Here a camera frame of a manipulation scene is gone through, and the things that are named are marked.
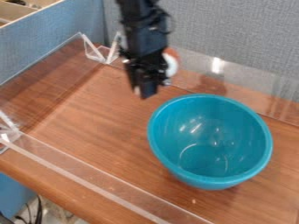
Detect toy mushroom brown cap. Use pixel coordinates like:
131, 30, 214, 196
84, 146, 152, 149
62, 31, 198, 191
163, 47, 180, 78

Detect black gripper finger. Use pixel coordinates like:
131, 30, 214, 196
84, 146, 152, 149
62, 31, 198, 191
138, 65, 168, 99
126, 61, 140, 93

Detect blue plastic bowl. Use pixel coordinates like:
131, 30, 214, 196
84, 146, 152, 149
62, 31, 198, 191
147, 94, 274, 191

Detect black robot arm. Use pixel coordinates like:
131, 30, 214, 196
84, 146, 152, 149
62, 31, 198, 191
116, 0, 170, 99

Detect wooden shelf unit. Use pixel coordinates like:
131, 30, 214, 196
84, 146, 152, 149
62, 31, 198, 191
0, 0, 63, 27

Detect clear acrylic front barrier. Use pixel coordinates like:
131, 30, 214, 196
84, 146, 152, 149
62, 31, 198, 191
0, 110, 213, 224

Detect black cables under table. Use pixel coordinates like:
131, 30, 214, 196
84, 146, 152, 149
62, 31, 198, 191
0, 195, 44, 224

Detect clear acrylic barrier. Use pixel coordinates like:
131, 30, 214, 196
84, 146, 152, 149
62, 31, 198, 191
116, 43, 299, 126
0, 110, 213, 224

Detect clear acrylic back barrier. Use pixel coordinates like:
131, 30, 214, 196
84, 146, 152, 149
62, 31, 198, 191
116, 43, 299, 126

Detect clear acrylic corner bracket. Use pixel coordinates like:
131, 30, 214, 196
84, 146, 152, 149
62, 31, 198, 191
80, 32, 122, 64

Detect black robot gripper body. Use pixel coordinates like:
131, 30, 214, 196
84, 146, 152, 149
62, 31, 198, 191
118, 17, 174, 73

